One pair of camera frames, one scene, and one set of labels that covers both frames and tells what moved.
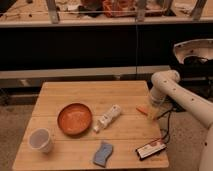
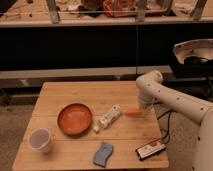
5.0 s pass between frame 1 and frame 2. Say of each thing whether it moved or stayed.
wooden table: stayed
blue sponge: stayed
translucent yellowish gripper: moved
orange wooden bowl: stayed
